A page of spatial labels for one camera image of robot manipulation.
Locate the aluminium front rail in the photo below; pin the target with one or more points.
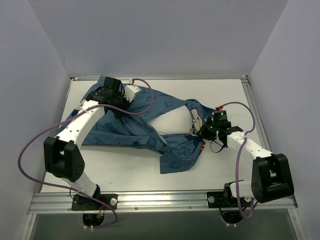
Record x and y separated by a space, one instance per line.
60 202

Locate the blue cartoon pillowcase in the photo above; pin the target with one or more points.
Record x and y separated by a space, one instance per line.
178 152

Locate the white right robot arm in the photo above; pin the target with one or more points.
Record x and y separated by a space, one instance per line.
271 177

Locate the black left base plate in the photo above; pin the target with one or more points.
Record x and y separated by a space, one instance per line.
81 203

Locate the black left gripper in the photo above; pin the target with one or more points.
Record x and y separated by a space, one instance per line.
119 106

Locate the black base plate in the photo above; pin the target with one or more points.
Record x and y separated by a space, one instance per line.
81 203
221 199

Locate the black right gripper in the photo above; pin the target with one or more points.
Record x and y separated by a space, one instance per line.
203 129

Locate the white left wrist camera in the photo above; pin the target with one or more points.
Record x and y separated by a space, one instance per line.
131 91

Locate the white pillow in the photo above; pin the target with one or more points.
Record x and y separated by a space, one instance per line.
180 120

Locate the aluminium right side rail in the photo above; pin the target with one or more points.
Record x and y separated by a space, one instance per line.
260 125

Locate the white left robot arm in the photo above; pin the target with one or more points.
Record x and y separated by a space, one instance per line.
62 156

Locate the aluminium rail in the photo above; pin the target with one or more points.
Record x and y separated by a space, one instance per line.
260 125
60 202

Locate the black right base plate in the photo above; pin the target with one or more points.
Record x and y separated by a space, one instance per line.
221 199

